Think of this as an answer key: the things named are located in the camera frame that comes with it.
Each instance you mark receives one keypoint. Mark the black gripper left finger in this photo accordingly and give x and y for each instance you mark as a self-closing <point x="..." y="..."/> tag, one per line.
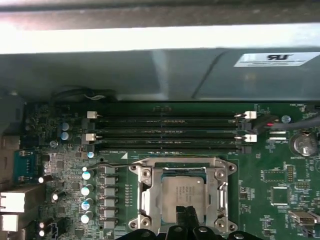
<point x="181" y="215"/>

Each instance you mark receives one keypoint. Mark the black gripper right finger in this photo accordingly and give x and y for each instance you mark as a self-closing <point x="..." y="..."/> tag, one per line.
<point x="193" y="215"/>

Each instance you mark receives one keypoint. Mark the silver CPU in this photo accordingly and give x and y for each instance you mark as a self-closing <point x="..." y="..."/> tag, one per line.
<point x="182" y="190"/>

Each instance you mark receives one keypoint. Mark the metal socket cover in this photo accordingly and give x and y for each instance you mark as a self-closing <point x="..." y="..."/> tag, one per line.
<point x="212" y="195"/>

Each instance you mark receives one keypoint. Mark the metal locking lever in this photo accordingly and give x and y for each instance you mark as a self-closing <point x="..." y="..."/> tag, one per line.
<point x="117" y="165"/>
<point x="220" y="200"/>

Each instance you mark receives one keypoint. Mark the CPU socket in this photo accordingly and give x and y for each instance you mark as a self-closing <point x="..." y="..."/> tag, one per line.
<point x="231" y="172"/>

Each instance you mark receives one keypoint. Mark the RAM slot black clips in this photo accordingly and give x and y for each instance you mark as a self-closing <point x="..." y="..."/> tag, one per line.
<point x="175" y="148"/>

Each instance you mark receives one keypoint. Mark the RAM slot white clips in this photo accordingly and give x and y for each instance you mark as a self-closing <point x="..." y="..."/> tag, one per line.
<point x="175" y="116"/>
<point x="175" y="138"/>

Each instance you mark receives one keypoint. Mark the grey square inductor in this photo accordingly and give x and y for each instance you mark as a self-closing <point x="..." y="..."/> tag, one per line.
<point x="108" y="170"/>
<point x="109" y="192"/>
<point x="109" y="181"/>
<point x="109" y="224"/>
<point x="109" y="202"/>
<point x="109" y="213"/>

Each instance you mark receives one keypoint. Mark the green motherboard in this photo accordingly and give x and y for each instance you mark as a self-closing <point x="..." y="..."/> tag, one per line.
<point x="262" y="160"/>

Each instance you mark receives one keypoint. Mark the black square chip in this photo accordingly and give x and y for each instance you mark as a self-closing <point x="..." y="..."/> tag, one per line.
<point x="280" y="195"/>

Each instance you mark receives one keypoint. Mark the silver round capacitor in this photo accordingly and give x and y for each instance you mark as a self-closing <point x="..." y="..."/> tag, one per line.
<point x="64" y="136"/>
<point x="85" y="205"/>
<point x="85" y="191"/>
<point x="65" y="125"/>
<point x="86" y="174"/>
<point x="285" y="119"/>
<point x="85" y="218"/>

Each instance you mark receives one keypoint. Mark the silver internal USB port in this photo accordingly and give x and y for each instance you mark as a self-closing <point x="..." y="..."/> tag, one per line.
<point x="302" y="218"/>

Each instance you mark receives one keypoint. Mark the silver coin battery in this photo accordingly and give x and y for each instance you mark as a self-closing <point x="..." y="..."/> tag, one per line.
<point x="303" y="145"/>

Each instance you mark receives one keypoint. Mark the dark grey PC case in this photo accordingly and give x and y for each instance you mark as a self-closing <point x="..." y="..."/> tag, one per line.
<point x="100" y="75"/>

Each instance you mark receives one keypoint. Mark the blue VGA port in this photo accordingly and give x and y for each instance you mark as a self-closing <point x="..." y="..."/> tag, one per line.
<point x="25" y="166"/>

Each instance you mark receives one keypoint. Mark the metal ethernet port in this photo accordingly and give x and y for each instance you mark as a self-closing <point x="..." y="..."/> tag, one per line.
<point x="17" y="200"/>

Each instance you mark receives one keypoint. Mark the metal USB port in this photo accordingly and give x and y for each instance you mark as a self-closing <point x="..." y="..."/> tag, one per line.
<point x="10" y="222"/>

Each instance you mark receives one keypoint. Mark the white case wall sticker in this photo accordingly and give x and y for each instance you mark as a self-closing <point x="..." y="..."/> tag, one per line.
<point x="275" y="60"/>

